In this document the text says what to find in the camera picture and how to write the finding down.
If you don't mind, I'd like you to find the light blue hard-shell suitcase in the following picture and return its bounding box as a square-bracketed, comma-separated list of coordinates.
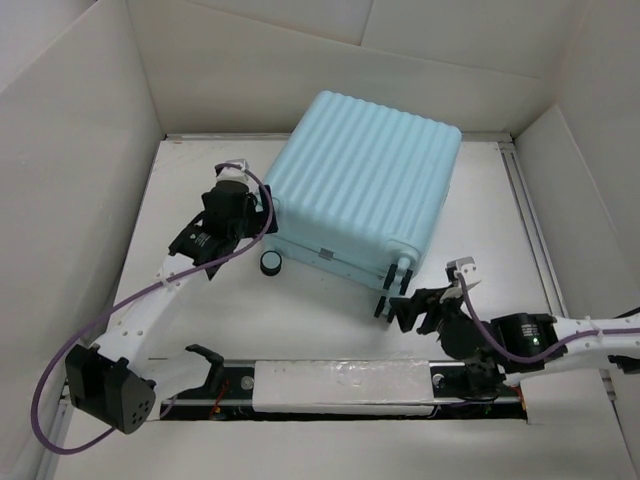
[261, 90, 462, 319]

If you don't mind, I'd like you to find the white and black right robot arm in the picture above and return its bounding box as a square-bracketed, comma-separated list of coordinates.
[390, 286, 639, 402]

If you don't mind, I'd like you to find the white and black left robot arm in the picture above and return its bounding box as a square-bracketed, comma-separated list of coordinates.
[65, 180, 277, 434]

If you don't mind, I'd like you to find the black base rail with white cover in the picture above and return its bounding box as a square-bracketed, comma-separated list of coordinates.
[164, 359, 527, 422]

